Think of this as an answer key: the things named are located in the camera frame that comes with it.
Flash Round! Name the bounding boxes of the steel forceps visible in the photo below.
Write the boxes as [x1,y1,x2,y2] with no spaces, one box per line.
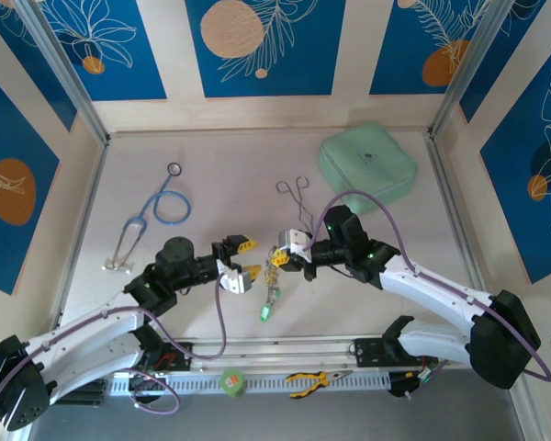
[275,175,316,233]

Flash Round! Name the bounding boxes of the aluminium table edge rail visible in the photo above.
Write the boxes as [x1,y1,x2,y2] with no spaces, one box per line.
[50,135,111,325]
[424,132,490,295]

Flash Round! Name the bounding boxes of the black extrusion stack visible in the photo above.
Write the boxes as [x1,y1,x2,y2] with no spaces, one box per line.
[50,379,107,406]

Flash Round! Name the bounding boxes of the blue stethoscope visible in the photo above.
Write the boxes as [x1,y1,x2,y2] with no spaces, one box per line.
[101,163,192,276]

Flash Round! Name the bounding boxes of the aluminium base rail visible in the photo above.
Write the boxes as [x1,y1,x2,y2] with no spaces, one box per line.
[163,337,387,368]

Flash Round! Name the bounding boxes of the green tape roll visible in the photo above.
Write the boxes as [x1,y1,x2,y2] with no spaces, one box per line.
[219,367,245,398]

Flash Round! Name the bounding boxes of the slotted grey cable duct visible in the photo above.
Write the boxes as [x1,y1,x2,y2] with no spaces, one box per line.
[109,370,391,395]

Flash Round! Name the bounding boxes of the yellow handled pliers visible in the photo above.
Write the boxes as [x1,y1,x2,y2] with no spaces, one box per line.
[285,369,354,399]

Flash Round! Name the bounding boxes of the aluminium frame post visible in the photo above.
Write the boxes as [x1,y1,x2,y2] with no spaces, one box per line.
[426,0,519,139]
[13,0,111,146]

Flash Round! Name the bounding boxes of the purple cable loop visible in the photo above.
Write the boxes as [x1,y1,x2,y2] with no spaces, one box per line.
[130,367,183,417]

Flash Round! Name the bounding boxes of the mint green zipper pouch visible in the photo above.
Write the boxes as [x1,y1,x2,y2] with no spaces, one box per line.
[318,119,419,216]

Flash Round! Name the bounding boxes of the coloured wire bundle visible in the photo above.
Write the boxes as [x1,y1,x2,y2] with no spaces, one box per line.
[388,357,450,403]

